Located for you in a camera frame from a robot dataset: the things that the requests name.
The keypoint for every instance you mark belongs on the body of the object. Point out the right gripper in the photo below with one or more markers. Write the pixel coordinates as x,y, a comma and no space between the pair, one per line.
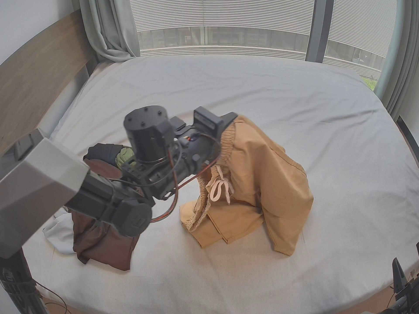
410,301

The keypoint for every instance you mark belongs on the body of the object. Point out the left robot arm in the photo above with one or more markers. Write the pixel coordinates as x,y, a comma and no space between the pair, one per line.
39,182

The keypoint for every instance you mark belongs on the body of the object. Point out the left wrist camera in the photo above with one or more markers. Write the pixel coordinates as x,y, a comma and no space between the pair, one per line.
208,119

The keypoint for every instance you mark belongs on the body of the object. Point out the window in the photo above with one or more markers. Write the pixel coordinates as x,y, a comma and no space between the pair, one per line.
229,11

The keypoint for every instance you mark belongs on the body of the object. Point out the black garment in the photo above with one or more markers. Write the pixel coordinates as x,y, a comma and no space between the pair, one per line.
101,152

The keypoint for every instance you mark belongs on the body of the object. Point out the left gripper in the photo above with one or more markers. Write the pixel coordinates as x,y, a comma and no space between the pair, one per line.
193,159

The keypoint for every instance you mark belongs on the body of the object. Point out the white garment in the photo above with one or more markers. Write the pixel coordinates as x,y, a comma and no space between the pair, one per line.
60,234

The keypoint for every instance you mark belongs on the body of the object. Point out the grey-green curtain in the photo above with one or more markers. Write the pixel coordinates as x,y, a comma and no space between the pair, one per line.
98,18
409,60

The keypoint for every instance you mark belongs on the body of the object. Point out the green garment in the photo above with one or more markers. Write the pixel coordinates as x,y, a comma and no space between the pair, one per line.
124,157

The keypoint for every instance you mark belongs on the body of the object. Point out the brown garment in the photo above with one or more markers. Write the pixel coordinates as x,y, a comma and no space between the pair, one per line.
104,250

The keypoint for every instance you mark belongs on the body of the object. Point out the tan shorts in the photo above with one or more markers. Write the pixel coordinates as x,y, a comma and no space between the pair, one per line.
268,182

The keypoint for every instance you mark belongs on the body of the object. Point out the bed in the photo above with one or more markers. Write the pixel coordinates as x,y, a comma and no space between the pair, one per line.
262,77

